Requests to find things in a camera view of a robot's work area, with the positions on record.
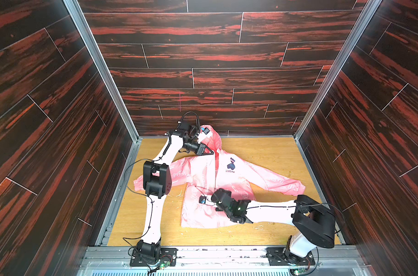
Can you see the pink hooded jacket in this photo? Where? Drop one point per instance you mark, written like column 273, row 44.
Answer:
column 204, row 175

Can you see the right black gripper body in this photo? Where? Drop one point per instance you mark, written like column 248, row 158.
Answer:
column 217, row 198

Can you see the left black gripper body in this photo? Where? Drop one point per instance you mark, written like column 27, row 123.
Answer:
column 191, row 146

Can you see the aluminium front rail frame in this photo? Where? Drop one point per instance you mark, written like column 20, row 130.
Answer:
column 224, row 261

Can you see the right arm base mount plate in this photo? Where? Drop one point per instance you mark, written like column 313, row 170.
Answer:
column 277, row 257

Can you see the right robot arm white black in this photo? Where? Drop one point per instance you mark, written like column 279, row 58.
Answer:
column 314, row 221

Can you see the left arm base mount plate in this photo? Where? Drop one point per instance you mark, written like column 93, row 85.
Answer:
column 166, row 257

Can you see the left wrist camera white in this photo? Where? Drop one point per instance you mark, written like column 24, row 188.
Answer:
column 205, row 132

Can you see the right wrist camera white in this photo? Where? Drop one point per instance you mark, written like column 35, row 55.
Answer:
column 203, row 200

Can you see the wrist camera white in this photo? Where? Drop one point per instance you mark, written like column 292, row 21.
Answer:
column 203, row 200
column 205, row 132

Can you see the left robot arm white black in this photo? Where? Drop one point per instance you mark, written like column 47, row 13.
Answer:
column 157, row 183

